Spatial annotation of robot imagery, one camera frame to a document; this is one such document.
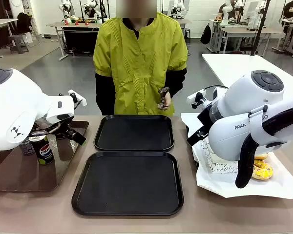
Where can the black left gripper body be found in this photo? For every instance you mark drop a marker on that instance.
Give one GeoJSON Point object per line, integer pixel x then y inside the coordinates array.
{"type": "Point", "coordinates": [63, 127]}

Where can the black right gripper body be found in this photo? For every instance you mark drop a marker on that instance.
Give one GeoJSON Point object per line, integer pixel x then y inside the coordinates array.
{"type": "Point", "coordinates": [204, 117]}

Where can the black Pepsi can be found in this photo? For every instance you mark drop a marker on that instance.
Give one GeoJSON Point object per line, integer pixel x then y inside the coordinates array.
{"type": "Point", "coordinates": [45, 152]}
{"type": "Point", "coordinates": [27, 148]}

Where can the metal serving tongs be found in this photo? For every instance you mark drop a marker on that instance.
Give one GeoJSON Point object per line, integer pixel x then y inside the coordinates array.
{"type": "Point", "coordinates": [164, 90]}

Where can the dark glazed donut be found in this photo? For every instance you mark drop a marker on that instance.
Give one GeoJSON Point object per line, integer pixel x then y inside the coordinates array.
{"type": "Point", "coordinates": [261, 156]}

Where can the yellow sprinkled donut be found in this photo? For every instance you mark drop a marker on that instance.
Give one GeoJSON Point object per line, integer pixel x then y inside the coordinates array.
{"type": "Point", "coordinates": [263, 171]}

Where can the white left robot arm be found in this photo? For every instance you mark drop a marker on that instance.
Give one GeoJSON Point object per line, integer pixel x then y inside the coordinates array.
{"type": "Point", "coordinates": [14, 109]}

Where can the person's right forearm black sleeve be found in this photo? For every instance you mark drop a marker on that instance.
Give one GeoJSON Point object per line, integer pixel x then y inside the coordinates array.
{"type": "Point", "coordinates": [105, 97]}

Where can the person's left forearm black sleeve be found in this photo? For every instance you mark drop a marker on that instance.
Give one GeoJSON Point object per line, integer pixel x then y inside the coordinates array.
{"type": "Point", "coordinates": [177, 83]}

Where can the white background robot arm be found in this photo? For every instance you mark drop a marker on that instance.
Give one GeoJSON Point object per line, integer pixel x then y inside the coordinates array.
{"type": "Point", "coordinates": [66, 7]}
{"type": "Point", "coordinates": [91, 7]}
{"type": "Point", "coordinates": [225, 13]}
{"type": "Point", "coordinates": [178, 8]}

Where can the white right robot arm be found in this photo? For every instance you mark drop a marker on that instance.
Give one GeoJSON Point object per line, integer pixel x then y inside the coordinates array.
{"type": "Point", "coordinates": [246, 102]}

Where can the person's left hand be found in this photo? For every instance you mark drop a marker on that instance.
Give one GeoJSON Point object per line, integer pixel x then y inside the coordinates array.
{"type": "Point", "coordinates": [167, 101]}

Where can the black tray under paper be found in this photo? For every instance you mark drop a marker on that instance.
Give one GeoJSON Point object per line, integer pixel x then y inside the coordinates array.
{"type": "Point", "coordinates": [194, 158]}

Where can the white paper sheet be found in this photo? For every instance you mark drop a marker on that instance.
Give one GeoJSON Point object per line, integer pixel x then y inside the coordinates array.
{"type": "Point", "coordinates": [217, 181]}

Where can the white side table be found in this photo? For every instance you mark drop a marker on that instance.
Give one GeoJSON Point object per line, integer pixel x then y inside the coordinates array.
{"type": "Point", "coordinates": [234, 68]}

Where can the black plastic serving tray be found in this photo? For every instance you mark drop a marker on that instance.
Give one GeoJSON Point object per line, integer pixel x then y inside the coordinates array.
{"type": "Point", "coordinates": [127, 185]}
{"type": "Point", "coordinates": [134, 132]}

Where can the person in yellow-green blouse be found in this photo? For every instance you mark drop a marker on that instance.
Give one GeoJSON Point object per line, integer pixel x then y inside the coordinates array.
{"type": "Point", "coordinates": [141, 73]}

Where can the black hanging bag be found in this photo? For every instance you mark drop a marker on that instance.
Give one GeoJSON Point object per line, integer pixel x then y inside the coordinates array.
{"type": "Point", "coordinates": [206, 34]}

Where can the background table with black panel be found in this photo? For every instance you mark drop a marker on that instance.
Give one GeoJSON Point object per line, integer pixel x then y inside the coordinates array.
{"type": "Point", "coordinates": [80, 39]}

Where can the grey stool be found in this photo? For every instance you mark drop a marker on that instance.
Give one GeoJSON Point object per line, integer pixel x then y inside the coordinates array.
{"type": "Point", "coordinates": [18, 42]}

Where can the grey background work table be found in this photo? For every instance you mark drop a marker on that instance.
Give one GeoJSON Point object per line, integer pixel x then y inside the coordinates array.
{"type": "Point", "coordinates": [246, 31]}

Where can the black tripod pole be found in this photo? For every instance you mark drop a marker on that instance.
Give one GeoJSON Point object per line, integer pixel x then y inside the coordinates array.
{"type": "Point", "coordinates": [258, 29]}

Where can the black jacket on chair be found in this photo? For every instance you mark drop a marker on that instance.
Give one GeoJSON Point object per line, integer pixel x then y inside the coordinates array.
{"type": "Point", "coordinates": [23, 23]}

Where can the grey background desk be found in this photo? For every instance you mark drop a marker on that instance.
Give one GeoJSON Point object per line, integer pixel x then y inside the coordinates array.
{"type": "Point", "coordinates": [0, 23]}

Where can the background person in black sweater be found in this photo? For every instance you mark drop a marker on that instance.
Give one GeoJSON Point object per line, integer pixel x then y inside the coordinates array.
{"type": "Point", "coordinates": [291, 11]}

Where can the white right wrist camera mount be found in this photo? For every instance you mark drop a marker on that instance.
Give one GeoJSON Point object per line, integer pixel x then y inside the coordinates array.
{"type": "Point", "coordinates": [196, 95]}

